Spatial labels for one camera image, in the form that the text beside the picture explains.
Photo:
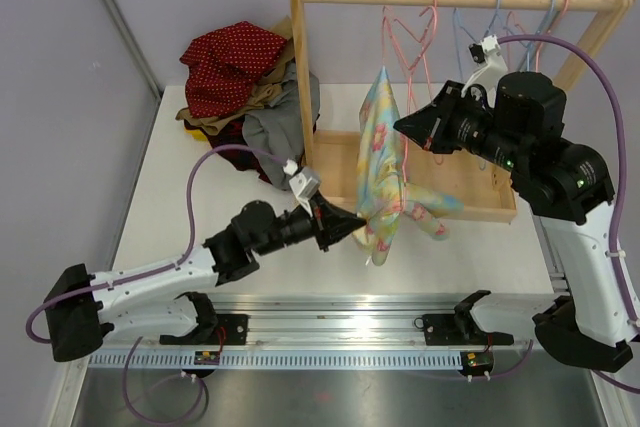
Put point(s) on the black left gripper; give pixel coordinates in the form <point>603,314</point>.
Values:
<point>329,223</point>

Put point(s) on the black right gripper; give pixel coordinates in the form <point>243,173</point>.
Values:
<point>432,127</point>

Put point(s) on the pastel floral skirt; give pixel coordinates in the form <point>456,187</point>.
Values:
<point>379,179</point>

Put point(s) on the grey skirt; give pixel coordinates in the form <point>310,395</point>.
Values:
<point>277,129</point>

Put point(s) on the red black plaid skirt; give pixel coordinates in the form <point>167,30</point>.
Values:
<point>240,159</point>

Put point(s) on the blue wire hanger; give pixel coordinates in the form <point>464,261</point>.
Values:
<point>500,23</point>
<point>458,25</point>

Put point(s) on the tan brown skirt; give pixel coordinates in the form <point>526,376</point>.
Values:
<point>265,97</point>

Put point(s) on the red white polka-dot skirt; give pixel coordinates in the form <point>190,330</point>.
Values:
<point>230,67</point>

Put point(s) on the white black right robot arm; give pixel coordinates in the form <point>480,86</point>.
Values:
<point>568,187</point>

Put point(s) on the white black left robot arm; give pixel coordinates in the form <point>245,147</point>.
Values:
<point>168,301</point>

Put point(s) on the wooden clothes rack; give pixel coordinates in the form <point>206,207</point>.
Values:
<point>486,195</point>

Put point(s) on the yellow plastic tray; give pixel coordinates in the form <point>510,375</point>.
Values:
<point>197,135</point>

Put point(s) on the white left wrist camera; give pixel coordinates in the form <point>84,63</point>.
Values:
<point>303,181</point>

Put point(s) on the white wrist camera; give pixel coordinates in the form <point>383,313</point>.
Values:
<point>303,181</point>
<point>490,66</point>

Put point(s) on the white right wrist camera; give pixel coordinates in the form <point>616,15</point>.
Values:
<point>490,66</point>

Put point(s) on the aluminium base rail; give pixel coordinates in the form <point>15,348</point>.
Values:
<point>387,333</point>

